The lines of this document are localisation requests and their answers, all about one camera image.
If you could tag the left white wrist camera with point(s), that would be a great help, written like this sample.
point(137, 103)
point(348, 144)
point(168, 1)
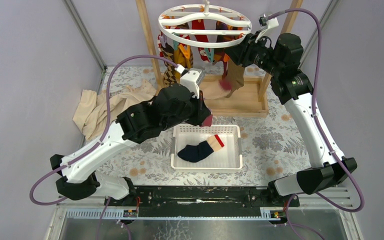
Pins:
point(191, 79)

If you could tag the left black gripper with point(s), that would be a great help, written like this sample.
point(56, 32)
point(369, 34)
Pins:
point(200, 110)

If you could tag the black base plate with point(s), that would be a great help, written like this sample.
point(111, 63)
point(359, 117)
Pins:
point(204, 201)

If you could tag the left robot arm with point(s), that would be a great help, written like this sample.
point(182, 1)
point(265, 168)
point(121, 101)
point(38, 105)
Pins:
point(80, 178)

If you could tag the wooden hanging rack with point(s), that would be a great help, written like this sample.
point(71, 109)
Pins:
point(248, 101)

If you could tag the navy sock beige red cuff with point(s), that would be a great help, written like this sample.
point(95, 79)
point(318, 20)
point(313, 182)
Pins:
point(197, 153)

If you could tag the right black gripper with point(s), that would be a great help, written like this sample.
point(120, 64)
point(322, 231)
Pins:
point(237, 52)

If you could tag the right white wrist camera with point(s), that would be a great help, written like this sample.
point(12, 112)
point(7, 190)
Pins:
point(266, 26)

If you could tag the brown yellow argyle sock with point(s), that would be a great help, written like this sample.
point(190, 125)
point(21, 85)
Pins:
point(169, 76)

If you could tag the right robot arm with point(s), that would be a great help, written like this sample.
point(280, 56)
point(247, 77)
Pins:
point(328, 164)

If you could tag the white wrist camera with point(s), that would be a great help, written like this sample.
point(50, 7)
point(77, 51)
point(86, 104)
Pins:
point(191, 79)
point(266, 26)

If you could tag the floral table mat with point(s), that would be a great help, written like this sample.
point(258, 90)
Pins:
point(270, 150)

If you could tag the white plastic basket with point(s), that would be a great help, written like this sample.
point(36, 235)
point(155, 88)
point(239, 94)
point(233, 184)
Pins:
point(228, 159)

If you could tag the white round clip hanger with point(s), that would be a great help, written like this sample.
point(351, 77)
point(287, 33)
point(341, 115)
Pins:
point(221, 31)

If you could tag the tan ribbed sock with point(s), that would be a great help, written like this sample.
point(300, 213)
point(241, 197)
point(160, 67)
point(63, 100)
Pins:
point(235, 76)

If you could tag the mustard yellow sock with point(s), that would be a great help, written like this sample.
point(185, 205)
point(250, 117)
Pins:
point(183, 56)

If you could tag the beige crumpled cloth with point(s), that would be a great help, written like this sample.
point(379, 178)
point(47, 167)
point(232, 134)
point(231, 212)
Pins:
point(91, 113)

